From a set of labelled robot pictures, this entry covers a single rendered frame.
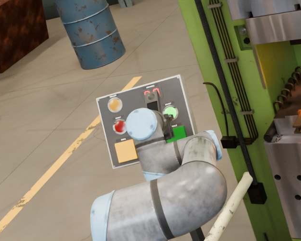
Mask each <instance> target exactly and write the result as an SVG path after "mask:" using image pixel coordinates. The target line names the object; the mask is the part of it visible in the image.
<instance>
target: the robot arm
mask: <svg viewBox="0 0 301 241"><path fill-rule="evenodd" d="M145 102H146V108H140V109H136V110H134V111H133V112H131V113H130V114H129V116H128V117H127V120H126V130H127V132H128V134H129V135H130V136H131V137H132V138H133V141H134V144H135V148H136V151H137V154H138V158H139V161H140V165H141V168H142V172H143V174H144V177H145V180H146V182H143V183H140V184H137V185H134V186H130V187H127V188H124V189H120V190H117V191H116V190H113V191H112V192H111V193H108V194H106V195H103V196H100V197H98V198H97V199H96V200H95V201H94V202H93V204H92V207H91V213H90V225H91V234H92V239H93V241H168V240H170V239H173V238H176V237H180V236H182V235H185V234H187V233H189V232H191V231H193V230H196V229H197V228H199V227H201V226H202V225H204V224H206V223H207V222H209V221H210V220H211V219H212V218H214V217H215V216H216V215H217V214H218V213H219V212H220V210H221V209H222V207H223V206H224V204H225V201H226V197H227V185H226V180H225V178H224V176H223V174H222V172H221V171H220V170H219V169H218V168H217V163H216V162H217V161H218V160H220V159H221V158H222V152H221V148H220V145H219V142H218V139H217V137H216V134H215V132H214V131H213V130H208V131H203V132H201V133H198V134H195V135H192V136H189V137H186V138H182V139H179V140H176V141H173V142H170V143H166V141H165V140H168V139H171V138H174V137H175V136H174V132H173V129H172V126H171V121H172V119H174V117H173V114H162V111H161V100H160V94H159V93H158V91H154V92H150V93H147V94H145Z"/></svg>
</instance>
